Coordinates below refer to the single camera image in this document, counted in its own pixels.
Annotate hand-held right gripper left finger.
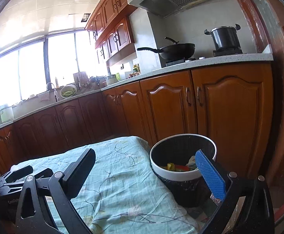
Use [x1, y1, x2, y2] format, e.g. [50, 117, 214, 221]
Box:
[15, 148, 96, 234]

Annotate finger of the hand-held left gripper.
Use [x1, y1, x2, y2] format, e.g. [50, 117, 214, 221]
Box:
[34, 169, 54, 179]
[11, 165, 34, 183]

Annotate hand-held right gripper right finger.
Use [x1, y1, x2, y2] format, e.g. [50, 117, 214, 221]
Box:
[195, 149, 275, 234]

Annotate printed paper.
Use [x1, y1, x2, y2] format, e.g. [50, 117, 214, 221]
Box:
[184, 156, 198, 170]

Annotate black bin with white rim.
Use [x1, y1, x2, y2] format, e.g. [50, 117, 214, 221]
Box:
[150, 134, 217, 207]

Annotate silver foil mat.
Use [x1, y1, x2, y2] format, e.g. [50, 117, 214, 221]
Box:
[210, 194, 224, 204]

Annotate green floral tablecloth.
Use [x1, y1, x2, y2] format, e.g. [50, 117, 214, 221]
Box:
[18, 136, 201, 234]

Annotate white container with green band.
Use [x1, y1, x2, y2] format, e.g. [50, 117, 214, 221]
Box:
[0, 105, 14, 123]

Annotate wooden lower kitchen cabinets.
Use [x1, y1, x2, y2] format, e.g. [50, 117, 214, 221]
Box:
[0, 62, 279, 178]

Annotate wooden kitchen cabinets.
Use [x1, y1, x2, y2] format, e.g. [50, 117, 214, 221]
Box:
[85, 0, 157, 66]
[0, 62, 279, 178]

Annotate pale dish rag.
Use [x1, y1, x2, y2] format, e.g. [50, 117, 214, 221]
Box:
[38, 91, 50, 103]

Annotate bowl of green beans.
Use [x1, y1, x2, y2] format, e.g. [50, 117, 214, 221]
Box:
[60, 84, 77, 98]

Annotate chrome sink faucet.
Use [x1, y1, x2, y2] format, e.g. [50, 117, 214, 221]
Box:
[46, 82, 60, 102]

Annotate dark utensil holder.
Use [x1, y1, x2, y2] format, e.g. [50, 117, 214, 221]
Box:
[90, 75, 101, 88]

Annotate wooden knife block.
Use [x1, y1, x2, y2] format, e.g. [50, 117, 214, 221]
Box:
[73, 71, 89, 89]

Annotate white electric pot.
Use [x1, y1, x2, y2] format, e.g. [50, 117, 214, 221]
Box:
[105, 74, 118, 86]

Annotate kitchen window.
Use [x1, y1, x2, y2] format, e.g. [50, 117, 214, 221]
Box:
[0, 30, 108, 108]

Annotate black gas stove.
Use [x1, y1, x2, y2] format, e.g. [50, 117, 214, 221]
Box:
[165, 49, 243, 67]

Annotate black wok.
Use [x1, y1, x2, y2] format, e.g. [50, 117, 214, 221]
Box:
[137, 37, 195, 60]

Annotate dark pressure cooker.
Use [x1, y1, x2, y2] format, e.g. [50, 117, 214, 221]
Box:
[204, 24, 241, 51]

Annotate wooden upper kitchen cabinets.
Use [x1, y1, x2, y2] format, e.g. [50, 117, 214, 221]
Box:
[85, 0, 157, 66]

